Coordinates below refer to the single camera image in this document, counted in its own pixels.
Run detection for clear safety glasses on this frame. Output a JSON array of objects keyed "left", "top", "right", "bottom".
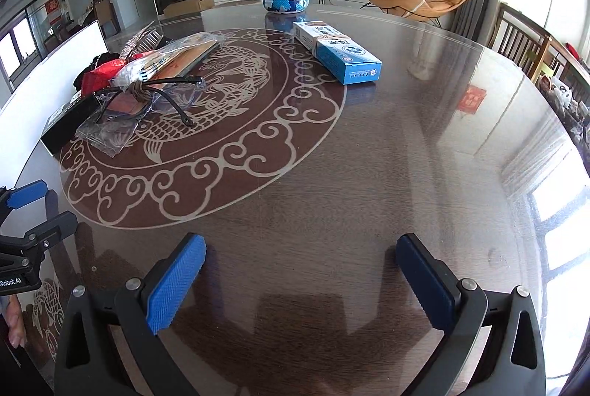
[{"left": 94, "top": 76, "right": 206, "bottom": 127}]

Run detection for cardboard box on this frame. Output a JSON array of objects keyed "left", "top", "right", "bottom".
[{"left": 163, "top": 0, "right": 215, "bottom": 16}]

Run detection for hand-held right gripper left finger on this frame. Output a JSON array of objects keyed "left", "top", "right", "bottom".
[{"left": 54, "top": 232, "right": 207, "bottom": 396}]

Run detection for glass desktop with fish pattern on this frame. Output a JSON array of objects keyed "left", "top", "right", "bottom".
[{"left": 0, "top": 0, "right": 590, "bottom": 396}]

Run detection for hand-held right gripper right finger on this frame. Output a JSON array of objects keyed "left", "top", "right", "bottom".
[{"left": 395, "top": 233, "right": 547, "bottom": 396}]

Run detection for person's left hand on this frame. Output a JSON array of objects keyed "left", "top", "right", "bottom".
[{"left": 6, "top": 295, "right": 25, "bottom": 349}]

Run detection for white carton box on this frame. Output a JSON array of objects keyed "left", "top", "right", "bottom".
[{"left": 293, "top": 21, "right": 351, "bottom": 56}]

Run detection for silver hair claw clip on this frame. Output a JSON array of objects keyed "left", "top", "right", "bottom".
[{"left": 121, "top": 27, "right": 162, "bottom": 58}]

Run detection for brown wooden sideboard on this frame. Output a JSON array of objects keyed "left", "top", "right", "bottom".
[{"left": 92, "top": 0, "right": 121, "bottom": 32}]

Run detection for wooden comb in plastic bag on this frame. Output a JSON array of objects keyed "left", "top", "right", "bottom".
[{"left": 76, "top": 32, "right": 226, "bottom": 157}]

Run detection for white board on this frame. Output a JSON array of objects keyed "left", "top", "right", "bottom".
[{"left": 0, "top": 20, "right": 111, "bottom": 212}]

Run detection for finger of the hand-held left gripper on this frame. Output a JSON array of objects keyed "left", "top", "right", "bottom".
[
  {"left": 0, "top": 212, "right": 79, "bottom": 256},
  {"left": 0, "top": 179, "right": 49, "bottom": 224}
]

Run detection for red snack packet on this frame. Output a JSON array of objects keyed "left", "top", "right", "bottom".
[{"left": 82, "top": 59, "right": 127, "bottom": 95}]

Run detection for cotton swab packet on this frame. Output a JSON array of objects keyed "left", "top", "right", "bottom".
[{"left": 111, "top": 48, "right": 173, "bottom": 89}]

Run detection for blue carton box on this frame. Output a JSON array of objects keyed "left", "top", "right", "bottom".
[{"left": 313, "top": 37, "right": 383, "bottom": 85}]

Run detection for wooden chair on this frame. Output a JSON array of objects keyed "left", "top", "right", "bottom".
[{"left": 489, "top": 3, "right": 590, "bottom": 88}]

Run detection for black scrunchie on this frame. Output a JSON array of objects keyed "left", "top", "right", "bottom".
[{"left": 74, "top": 52, "right": 111, "bottom": 97}]

